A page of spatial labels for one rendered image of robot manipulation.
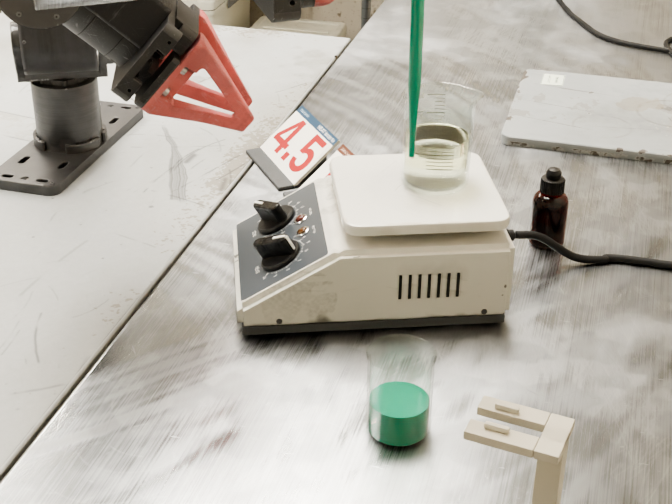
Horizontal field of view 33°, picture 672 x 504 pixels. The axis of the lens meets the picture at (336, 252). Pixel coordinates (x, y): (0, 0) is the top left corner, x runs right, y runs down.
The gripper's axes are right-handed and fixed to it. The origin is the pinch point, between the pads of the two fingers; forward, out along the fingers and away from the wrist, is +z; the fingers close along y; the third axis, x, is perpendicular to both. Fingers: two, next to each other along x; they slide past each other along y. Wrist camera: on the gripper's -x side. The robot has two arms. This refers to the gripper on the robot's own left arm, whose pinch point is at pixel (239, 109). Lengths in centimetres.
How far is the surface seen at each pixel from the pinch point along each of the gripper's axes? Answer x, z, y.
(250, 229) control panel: 6.8, 6.7, -1.5
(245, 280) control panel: 7.5, 6.5, -8.7
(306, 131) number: 3.1, 11.3, 18.4
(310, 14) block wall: 37, 66, 249
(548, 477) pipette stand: -6.7, 12.1, -40.1
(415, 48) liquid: -15.5, -1.5, -23.4
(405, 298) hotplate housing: 0.2, 15.2, -11.7
